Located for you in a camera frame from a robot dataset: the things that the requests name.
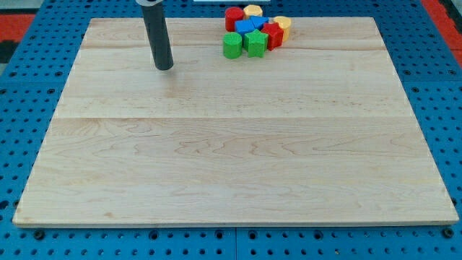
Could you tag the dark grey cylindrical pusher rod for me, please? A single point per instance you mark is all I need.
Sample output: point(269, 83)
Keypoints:
point(156, 27)

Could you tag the green star block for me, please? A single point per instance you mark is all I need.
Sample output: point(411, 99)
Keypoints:
point(255, 43)

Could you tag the red star block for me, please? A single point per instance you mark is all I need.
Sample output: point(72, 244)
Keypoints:
point(275, 35)

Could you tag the red cylinder block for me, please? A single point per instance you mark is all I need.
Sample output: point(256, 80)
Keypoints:
point(232, 15)

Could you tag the green cylinder block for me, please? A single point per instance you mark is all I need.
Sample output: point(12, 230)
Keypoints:
point(232, 45)

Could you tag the blue cube block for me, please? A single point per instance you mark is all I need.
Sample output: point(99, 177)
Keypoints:
point(244, 26)

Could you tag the yellow hexagon block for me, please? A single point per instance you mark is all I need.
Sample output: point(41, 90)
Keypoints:
point(252, 10)

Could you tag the blue triangle block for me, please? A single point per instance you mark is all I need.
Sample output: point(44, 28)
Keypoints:
point(258, 21)

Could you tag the yellow cylinder block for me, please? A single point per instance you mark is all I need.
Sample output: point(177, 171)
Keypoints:
point(285, 23)

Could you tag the light wooden board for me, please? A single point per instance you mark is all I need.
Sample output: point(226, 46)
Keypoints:
point(318, 132)

